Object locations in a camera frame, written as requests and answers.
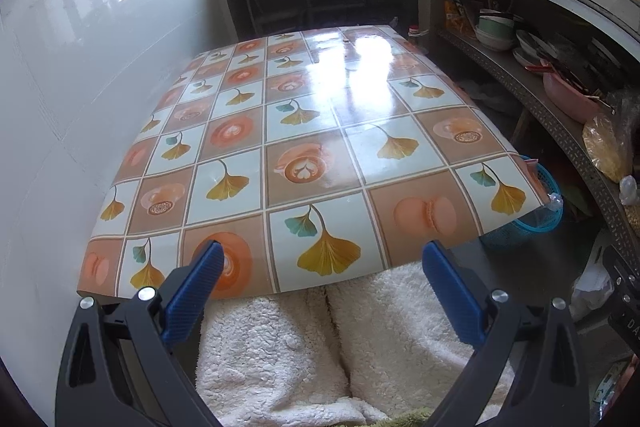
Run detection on orange packets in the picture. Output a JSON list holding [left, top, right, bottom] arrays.
[[445, 0, 476, 35]]

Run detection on stack of bowls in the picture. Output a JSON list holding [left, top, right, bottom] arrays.
[[474, 9, 517, 52]]

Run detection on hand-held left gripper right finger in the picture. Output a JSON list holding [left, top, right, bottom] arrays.
[[421, 241, 588, 427]]

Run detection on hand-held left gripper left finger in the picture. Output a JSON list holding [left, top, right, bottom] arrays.
[[55, 241, 226, 427]]

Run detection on blue plastic basket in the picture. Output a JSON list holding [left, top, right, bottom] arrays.
[[482, 154, 566, 248]]

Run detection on white plates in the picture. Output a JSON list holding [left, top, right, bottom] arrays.
[[512, 29, 551, 68]]

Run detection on white fleece pants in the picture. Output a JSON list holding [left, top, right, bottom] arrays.
[[192, 259, 516, 427]]

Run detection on white plastic bag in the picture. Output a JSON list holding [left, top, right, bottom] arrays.
[[570, 232, 616, 323]]

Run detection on yellow food bag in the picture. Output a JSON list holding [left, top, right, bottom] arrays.
[[582, 114, 633, 182]]

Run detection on pink basin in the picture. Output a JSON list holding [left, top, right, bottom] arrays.
[[542, 72, 608, 124]]

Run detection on printed packet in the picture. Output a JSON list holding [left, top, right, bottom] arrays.
[[592, 357, 631, 418]]

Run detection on patterned metal shelf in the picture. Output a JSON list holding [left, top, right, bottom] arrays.
[[437, 27, 640, 268]]

